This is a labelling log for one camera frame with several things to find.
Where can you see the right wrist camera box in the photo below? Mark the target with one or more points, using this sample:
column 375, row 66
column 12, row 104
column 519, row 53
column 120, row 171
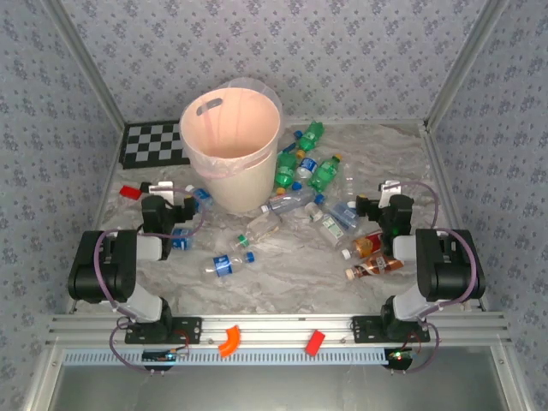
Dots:
column 387, row 192

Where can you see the small circuit board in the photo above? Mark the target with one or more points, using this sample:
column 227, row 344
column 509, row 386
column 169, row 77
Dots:
column 162, row 356
column 398, row 355

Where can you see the bluish square clear bottle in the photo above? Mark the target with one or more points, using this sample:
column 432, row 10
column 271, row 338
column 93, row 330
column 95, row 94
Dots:
column 344, row 214

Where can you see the translucent pink bin liner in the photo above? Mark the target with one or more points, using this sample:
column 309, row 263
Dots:
column 231, row 128

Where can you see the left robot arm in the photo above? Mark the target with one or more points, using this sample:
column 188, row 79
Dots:
column 103, row 265

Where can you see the clear bottle green cap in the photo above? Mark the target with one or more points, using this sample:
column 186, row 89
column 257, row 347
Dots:
column 257, row 231

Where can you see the green plastic soda bottle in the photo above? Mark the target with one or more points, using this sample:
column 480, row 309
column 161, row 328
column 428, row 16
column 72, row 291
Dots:
column 310, row 137
column 323, row 173
column 286, row 169

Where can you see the small clear bottle blue label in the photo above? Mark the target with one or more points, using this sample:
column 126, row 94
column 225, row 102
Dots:
column 307, row 166

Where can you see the clear bottle green white label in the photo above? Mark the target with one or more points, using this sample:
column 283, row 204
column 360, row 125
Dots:
column 331, row 227

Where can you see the black cube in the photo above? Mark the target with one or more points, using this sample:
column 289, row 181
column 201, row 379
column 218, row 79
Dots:
column 144, row 186

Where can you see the blue plastic strip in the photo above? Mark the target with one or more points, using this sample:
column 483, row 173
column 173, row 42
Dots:
column 289, row 148

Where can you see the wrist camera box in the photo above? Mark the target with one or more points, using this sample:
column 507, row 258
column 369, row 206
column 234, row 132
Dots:
column 387, row 192
column 164, row 190

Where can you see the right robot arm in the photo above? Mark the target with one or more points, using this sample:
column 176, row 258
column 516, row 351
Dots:
column 449, row 265

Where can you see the aluminium frame post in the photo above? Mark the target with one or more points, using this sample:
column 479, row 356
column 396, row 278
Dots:
column 87, row 64
column 466, row 64

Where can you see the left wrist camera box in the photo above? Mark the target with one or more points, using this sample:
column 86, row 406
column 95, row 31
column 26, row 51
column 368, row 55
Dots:
column 164, row 190

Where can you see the aluminium frame leg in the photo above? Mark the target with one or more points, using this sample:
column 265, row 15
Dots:
column 511, row 381
column 45, row 381

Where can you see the red plastic block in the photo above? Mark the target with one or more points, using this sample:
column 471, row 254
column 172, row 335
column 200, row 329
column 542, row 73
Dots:
column 129, row 192
column 315, row 342

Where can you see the aluminium table side rail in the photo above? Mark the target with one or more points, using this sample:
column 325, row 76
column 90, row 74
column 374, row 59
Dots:
column 440, row 171
column 107, row 188

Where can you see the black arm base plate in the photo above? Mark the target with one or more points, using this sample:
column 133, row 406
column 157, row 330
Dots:
column 188, row 331
column 366, row 329

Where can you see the aluminium mounting rail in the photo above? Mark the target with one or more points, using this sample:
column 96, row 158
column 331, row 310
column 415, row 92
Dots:
column 278, row 327

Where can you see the black white checkerboard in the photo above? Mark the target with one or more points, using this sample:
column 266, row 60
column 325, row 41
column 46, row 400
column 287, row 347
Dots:
column 150, row 145

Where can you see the orange curved plastic piece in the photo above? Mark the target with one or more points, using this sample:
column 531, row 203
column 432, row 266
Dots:
column 229, row 344

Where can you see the cream plastic bin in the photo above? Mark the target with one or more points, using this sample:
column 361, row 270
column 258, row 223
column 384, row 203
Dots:
column 240, row 192

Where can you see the grey metal sheet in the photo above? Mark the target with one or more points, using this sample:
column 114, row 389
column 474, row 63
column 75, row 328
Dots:
column 278, row 389

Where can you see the amber tea bottle red label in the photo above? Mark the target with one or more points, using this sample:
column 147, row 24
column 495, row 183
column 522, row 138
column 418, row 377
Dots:
column 366, row 244

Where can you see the large clear bottle white cap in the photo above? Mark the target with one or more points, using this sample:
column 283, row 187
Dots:
column 291, row 201

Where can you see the amber tea bottle brown label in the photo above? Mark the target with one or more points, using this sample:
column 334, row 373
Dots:
column 377, row 265

